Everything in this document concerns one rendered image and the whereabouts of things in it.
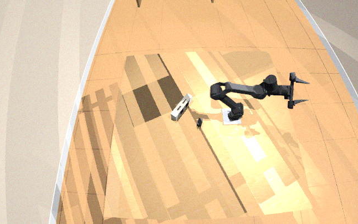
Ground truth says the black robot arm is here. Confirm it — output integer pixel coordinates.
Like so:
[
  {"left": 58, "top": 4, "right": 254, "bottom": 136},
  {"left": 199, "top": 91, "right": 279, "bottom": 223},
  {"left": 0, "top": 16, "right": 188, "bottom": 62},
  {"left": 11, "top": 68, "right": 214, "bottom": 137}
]
[{"left": 209, "top": 74, "right": 278, "bottom": 122}]

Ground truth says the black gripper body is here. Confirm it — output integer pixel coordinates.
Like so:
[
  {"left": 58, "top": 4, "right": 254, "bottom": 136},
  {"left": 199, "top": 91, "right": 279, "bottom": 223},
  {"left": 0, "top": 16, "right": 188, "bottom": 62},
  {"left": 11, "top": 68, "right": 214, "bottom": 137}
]
[{"left": 278, "top": 72, "right": 296, "bottom": 109}]

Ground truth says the black two-prong plug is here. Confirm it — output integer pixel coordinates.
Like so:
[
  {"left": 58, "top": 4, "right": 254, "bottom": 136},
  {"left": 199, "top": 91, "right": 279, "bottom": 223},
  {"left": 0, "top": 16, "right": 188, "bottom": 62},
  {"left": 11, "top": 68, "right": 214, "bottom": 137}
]
[{"left": 197, "top": 118, "right": 203, "bottom": 128}]

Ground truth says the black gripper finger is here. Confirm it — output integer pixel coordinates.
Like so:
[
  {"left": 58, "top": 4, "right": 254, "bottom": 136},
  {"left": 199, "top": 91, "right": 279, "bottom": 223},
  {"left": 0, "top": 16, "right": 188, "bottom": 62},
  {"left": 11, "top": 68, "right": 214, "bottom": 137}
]
[
  {"left": 294, "top": 99, "right": 309, "bottom": 106},
  {"left": 295, "top": 76, "right": 310, "bottom": 84}
]

